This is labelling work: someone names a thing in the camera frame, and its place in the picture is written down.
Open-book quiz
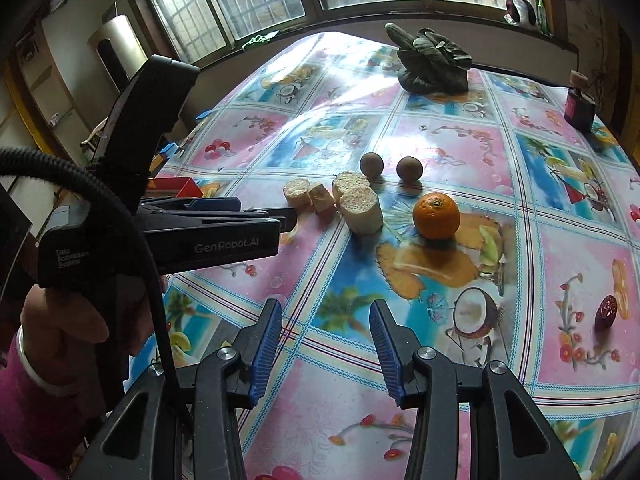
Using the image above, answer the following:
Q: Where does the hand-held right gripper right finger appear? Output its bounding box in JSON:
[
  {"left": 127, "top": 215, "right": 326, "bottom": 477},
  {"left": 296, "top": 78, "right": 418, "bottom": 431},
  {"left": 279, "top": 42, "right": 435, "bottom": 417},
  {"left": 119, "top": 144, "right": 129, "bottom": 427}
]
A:
[{"left": 369, "top": 299, "right": 581, "bottom": 480}]

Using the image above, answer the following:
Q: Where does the red date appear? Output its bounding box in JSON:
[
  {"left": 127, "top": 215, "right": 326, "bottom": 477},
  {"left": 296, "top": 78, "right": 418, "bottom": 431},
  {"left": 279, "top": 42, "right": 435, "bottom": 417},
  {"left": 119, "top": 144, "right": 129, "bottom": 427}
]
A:
[{"left": 593, "top": 295, "right": 619, "bottom": 333}]

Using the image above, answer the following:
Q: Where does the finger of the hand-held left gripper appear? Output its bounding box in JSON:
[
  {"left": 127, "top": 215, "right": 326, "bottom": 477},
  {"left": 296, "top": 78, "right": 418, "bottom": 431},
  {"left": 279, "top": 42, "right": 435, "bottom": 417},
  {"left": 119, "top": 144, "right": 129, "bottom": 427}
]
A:
[
  {"left": 145, "top": 207, "right": 299, "bottom": 234},
  {"left": 140, "top": 196, "right": 242, "bottom": 213}
]

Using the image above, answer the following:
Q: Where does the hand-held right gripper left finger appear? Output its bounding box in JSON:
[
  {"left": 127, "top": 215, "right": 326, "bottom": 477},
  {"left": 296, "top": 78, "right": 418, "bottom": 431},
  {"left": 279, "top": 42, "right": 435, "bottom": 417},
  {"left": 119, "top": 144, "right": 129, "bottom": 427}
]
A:
[{"left": 95, "top": 299, "right": 283, "bottom": 480}]

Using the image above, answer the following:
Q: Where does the person's left forearm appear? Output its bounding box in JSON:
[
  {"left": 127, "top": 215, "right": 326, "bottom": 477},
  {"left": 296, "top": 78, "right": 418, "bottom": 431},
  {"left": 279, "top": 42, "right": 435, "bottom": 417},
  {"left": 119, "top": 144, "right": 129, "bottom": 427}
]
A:
[{"left": 0, "top": 332, "right": 106, "bottom": 471}]

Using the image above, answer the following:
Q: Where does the pale sugarcane piece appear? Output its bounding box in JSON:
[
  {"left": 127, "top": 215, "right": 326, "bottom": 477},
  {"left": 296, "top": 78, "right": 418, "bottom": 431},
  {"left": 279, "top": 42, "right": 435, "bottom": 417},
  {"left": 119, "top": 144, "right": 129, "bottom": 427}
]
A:
[
  {"left": 332, "top": 171, "right": 371, "bottom": 201},
  {"left": 283, "top": 178, "right": 313, "bottom": 208},
  {"left": 307, "top": 183, "right": 337, "bottom": 220},
  {"left": 339, "top": 185, "right": 384, "bottom": 235}
]

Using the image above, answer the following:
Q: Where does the silver bangle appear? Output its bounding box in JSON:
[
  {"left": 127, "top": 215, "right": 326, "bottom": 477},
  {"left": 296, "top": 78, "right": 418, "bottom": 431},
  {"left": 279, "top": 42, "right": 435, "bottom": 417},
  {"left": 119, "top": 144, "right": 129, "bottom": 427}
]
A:
[{"left": 17, "top": 330, "right": 76, "bottom": 396}]

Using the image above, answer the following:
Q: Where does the green leafy vegetable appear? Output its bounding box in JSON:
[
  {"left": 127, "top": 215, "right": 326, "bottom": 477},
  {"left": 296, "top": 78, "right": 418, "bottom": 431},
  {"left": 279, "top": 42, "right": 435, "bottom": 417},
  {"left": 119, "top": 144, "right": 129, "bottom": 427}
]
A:
[{"left": 385, "top": 22, "right": 473, "bottom": 95}]

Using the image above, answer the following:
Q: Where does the person's left hand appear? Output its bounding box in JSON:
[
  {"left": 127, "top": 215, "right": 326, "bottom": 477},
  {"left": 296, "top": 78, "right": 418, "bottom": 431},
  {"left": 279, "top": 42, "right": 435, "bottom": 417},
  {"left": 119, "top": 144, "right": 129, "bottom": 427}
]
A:
[{"left": 20, "top": 274, "right": 168, "bottom": 393}]

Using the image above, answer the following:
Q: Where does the green cloth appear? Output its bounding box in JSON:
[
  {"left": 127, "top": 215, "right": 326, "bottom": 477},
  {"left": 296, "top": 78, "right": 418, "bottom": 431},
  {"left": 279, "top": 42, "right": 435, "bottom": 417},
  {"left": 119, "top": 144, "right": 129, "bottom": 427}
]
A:
[{"left": 241, "top": 31, "right": 278, "bottom": 51}]

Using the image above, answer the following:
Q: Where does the brown longan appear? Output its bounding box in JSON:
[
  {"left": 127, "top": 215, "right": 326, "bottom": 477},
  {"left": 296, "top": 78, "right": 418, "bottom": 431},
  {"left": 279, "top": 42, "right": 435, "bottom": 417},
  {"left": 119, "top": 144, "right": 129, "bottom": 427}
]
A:
[
  {"left": 359, "top": 152, "right": 385, "bottom": 179},
  {"left": 396, "top": 156, "right": 423, "bottom": 181}
]

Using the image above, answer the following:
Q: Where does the red cardboard box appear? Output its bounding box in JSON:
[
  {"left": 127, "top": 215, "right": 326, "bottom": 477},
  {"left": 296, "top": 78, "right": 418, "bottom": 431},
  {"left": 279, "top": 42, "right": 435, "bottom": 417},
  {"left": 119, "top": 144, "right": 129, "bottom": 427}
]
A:
[{"left": 145, "top": 176, "right": 203, "bottom": 200}]

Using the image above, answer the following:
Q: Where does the dark red glass bottle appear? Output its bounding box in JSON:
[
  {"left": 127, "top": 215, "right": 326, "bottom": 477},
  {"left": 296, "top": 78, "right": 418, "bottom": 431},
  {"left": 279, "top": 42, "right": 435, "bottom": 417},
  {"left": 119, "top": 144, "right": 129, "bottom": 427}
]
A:
[{"left": 564, "top": 71, "right": 596, "bottom": 132}]

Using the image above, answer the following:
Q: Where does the orange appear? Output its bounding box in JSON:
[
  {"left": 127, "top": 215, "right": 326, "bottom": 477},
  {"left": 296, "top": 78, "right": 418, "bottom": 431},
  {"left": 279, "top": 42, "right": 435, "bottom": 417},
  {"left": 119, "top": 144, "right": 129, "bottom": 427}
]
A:
[{"left": 413, "top": 193, "right": 461, "bottom": 240}]

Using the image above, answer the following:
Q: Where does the silver cylindrical appliance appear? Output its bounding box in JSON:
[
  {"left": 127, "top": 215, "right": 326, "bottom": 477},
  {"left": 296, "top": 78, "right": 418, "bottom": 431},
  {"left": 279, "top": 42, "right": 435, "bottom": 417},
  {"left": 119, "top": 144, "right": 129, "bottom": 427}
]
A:
[{"left": 87, "top": 15, "right": 148, "bottom": 91}]

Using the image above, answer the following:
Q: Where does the black corrugated cable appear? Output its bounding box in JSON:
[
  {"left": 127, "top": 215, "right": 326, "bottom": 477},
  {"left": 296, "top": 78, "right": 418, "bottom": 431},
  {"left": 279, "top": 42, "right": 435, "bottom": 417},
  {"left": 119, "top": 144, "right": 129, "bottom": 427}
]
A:
[{"left": 0, "top": 146, "right": 196, "bottom": 431}]

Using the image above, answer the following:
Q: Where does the black white object on sill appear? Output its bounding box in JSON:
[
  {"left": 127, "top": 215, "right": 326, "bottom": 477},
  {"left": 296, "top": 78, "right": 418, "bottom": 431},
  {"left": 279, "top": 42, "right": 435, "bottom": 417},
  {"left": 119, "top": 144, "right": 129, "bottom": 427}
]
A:
[{"left": 504, "top": 0, "right": 538, "bottom": 28}]

